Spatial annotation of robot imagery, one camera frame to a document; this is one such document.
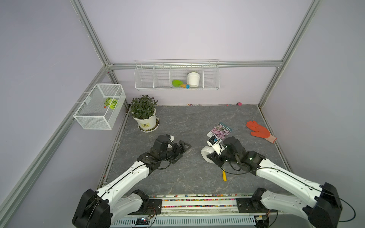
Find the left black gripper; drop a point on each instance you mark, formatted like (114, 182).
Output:
(178, 153)

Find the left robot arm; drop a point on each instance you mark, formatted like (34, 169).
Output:
(100, 208)

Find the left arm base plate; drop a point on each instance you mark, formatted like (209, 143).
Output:
(150, 207)

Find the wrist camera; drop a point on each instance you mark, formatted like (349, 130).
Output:
(170, 142)
(215, 144)

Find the yellow handled screwdriver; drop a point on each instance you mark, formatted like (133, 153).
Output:
(224, 175)

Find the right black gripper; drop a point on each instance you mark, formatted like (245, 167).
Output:
(215, 157)

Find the white empty pot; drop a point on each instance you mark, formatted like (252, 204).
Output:
(193, 79)

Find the green toy shovel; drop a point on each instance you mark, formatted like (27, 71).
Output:
(178, 83)

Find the green toy in basket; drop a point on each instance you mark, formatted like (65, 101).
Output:
(111, 103)

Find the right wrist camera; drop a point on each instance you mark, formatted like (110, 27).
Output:
(215, 144)

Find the white wire basket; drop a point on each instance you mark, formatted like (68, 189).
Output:
(91, 114)

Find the flower seed packet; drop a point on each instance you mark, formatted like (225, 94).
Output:
(220, 132)

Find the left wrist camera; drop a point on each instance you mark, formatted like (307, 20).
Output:
(170, 142)

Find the white square alarm clock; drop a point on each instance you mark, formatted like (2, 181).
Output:
(207, 150)

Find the potted green plant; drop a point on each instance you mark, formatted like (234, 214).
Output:
(143, 110)

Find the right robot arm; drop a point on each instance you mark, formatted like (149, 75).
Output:
(319, 204)

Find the white wire wall shelf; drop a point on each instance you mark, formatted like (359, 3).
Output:
(158, 75)

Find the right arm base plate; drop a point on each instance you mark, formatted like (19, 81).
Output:
(249, 205)

